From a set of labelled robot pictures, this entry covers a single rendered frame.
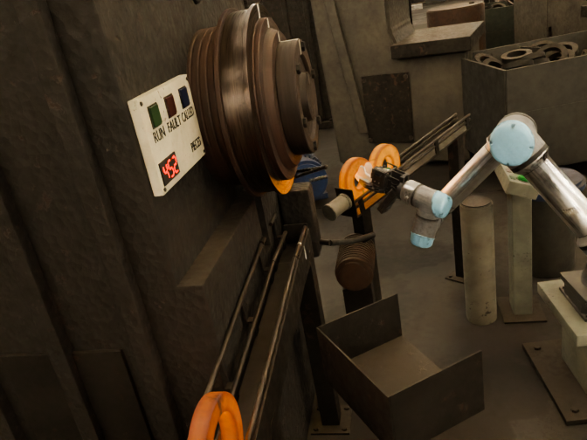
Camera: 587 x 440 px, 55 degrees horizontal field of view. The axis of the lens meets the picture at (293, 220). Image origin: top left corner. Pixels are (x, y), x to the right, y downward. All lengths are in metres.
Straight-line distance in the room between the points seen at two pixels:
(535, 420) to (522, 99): 2.00
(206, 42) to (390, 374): 0.84
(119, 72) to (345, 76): 3.23
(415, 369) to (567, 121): 2.62
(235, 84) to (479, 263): 1.34
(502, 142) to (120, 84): 1.04
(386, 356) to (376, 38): 3.08
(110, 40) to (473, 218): 1.52
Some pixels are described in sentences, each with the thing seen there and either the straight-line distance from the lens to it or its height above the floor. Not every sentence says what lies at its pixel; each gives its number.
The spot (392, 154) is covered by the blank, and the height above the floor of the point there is 0.75.
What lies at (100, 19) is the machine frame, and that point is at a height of 1.38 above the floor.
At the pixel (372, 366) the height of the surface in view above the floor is 0.61.
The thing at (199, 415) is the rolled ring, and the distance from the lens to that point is 0.95.
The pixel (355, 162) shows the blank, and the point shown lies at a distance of 1.92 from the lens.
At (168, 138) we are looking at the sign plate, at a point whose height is 1.15.
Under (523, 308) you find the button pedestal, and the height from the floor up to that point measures 0.04.
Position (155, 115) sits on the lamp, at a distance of 1.07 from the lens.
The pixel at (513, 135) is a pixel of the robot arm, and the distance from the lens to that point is 1.64.
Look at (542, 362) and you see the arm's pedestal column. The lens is 2.21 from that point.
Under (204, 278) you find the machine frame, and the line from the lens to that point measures 1.14.
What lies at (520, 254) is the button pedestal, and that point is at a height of 0.28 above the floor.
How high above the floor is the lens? 1.38
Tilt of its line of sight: 23 degrees down
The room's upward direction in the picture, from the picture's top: 11 degrees counter-clockwise
